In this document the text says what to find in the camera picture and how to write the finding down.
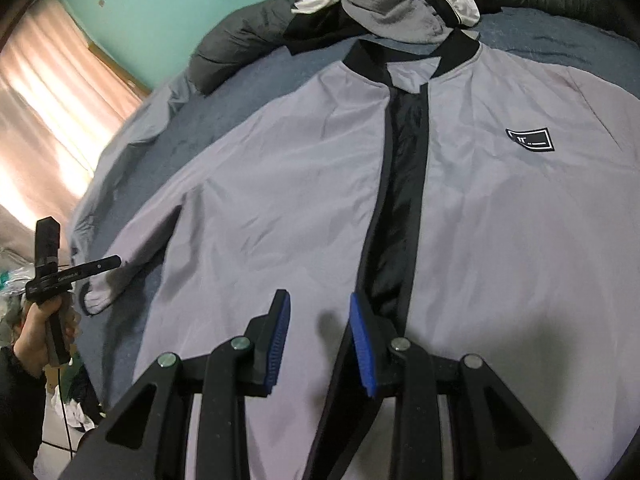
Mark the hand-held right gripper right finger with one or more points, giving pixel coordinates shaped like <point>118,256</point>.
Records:
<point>362,345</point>

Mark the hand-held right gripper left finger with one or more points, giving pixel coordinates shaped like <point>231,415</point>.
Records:
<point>275,345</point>

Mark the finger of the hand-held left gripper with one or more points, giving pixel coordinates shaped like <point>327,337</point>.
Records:
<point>100,266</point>

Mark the grey jacket with black trim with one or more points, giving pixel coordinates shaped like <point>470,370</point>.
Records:
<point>500,235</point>

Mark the person's left forearm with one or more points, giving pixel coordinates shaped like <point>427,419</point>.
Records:
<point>20,410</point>

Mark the person's left hand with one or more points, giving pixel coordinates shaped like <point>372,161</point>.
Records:
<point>30,345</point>

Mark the light grey blanket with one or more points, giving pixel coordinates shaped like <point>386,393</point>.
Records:
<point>125,150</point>

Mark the white cloth on floor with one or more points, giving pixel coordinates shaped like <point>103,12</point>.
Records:
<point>75,410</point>

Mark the pink curtain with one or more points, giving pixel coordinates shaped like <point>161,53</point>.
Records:
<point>50,110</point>

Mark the blue patterned bed sheet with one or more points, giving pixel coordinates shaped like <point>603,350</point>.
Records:
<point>240,105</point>

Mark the dark grey quilt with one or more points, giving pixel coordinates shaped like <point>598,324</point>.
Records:
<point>225,45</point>

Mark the black garment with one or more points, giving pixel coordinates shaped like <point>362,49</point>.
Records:
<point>310,30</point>

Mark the wooden window frame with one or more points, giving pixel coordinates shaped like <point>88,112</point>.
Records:
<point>127,77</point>

